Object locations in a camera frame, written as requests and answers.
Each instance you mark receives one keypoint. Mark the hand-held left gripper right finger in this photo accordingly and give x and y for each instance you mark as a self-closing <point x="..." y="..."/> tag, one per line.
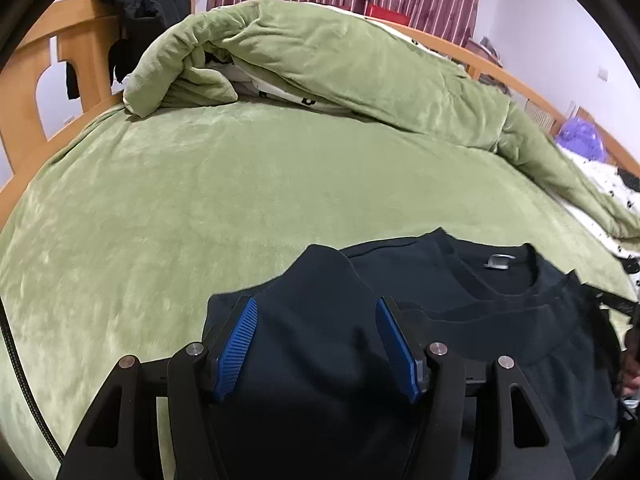
<point x="395" y="345"/>

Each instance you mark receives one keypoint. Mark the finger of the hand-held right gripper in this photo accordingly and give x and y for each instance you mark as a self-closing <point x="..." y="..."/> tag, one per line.
<point x="617" y="302"/>

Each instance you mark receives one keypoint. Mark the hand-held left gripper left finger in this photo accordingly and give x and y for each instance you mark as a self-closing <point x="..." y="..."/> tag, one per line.
<point x="237" y="350"/>

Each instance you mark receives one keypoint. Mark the black t-shirt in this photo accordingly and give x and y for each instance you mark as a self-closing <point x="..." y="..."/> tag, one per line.
<point x="475" y="320"/>

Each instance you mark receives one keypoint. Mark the white printed bedding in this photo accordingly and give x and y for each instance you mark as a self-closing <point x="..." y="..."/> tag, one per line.
<point x="600" y="185"/>

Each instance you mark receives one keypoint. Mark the dark cloth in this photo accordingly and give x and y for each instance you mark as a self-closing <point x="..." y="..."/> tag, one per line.
<point x="630" y="177"/>

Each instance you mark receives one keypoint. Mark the purple plush toy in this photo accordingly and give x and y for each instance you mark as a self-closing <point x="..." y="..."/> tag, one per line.
<point x="582" y="140"/>

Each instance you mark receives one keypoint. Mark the green bed sheet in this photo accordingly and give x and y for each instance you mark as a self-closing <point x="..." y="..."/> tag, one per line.
<point x="200" y="185"/>

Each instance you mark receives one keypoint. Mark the white slatted panel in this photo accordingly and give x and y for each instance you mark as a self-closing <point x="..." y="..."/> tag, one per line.
<point x="539" y="115"/>

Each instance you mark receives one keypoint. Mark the green plush quilt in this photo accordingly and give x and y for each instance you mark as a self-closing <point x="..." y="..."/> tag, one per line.
<point x="350" y="60"/>

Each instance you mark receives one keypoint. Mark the red chair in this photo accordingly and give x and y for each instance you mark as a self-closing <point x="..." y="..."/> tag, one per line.
<point x="387" y="12"/>

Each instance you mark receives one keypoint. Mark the black jacket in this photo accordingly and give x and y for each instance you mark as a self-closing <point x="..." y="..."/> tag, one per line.
<point x="145" y="5"/>

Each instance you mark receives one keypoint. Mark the white wall socket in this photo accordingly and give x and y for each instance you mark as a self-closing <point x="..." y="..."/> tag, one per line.
<point x="604" y="74"/>

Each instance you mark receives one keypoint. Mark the wooden bed frame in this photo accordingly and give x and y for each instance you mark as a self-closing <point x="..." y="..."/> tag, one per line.
<point x="75" y="35"/>

